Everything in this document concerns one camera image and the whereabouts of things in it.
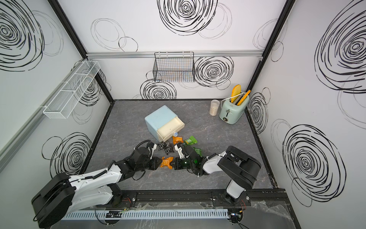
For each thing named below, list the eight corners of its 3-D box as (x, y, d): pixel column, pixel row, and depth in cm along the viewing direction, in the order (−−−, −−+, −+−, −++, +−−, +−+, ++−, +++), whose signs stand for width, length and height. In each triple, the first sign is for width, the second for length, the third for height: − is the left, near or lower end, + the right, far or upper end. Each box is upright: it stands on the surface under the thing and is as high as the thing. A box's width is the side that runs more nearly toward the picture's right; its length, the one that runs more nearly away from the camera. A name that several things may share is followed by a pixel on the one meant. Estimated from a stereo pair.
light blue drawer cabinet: (147, 132, 102) (142, 119, 89) (166, 118, 111) (164, 104, 98) (158, 143, 97) (154, 130, 84) (178, 127, 105) (177, 113, 92)
